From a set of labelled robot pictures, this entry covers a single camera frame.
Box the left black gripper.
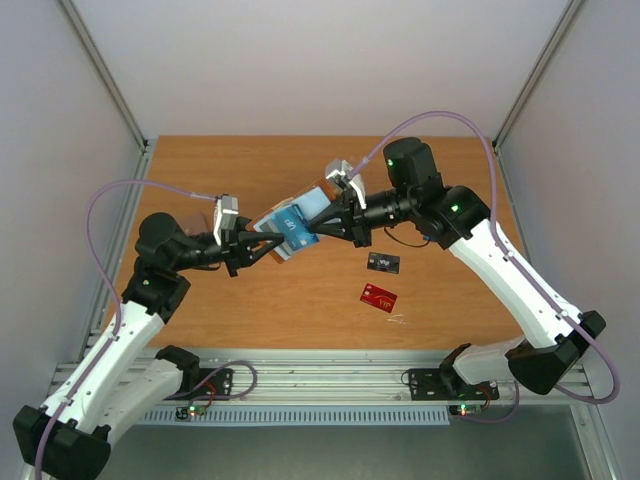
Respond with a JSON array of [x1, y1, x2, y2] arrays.
[[172, 216, 285, 277]]

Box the brown leather card holder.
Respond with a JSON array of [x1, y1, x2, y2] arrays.
[[247, 178, 342, 263]]

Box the black VIP card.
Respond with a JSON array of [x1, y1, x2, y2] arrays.
[[367, 252, 400, 274]]

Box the red VIP card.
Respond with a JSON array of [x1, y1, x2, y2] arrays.
[[360, 283, 397, 313]]

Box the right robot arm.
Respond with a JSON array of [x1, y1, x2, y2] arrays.
[[310, 137, 606, 397]]

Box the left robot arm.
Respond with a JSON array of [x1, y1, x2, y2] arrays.
[[13, 213, 284, 479]]

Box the left circuit board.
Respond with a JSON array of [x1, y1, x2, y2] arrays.
[[175, 405, 208, 421]]

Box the circuit board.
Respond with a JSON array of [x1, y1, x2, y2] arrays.
[[175, 405, 208, 421], [449, 404, 484, 417]]

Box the right circuit board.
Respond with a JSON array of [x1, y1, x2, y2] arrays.
[[449, 404, 484, 417]]

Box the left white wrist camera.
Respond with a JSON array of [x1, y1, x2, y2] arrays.
[[212, 194, 239, 245]]

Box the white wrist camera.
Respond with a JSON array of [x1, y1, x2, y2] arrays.
[[325, 159, 366, 209], [212, 194, 239, 245]]

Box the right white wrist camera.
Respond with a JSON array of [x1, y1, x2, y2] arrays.
[[325, 159, 366, 209]]

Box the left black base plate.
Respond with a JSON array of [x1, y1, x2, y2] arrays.
[[168, 367, 234, 400]]

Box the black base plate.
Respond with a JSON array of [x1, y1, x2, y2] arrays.
[[168, 367, 234, 400], [401, 368, 500, 401]]

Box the aluminium rail frame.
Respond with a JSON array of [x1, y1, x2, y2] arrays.
[[44, 347, 596, 407]]

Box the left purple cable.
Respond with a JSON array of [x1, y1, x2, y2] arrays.
[[33, 179, 219, 480]]

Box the purple cable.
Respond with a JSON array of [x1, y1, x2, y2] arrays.
[[33, 179, 219, 480], [349, 110, 621, 425]]

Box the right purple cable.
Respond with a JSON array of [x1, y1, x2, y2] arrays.
[[349, 110, 621, 425]]

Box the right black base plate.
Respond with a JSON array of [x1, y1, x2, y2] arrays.
[[401, 368, 500, 401]]

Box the grey slotted cable duct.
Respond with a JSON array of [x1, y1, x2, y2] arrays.
[[138, 405, 450, 427]]

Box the left aluminium corner post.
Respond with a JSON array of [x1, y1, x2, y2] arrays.
[[56, 0, 148, 152]]

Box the aluminium corner post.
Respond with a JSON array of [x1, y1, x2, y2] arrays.
[[56, 0, 148, 152], [492, 0, 587, 153]]

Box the right aluminium corner post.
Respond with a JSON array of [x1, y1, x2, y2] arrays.
[[492, 0, 587, 153]]

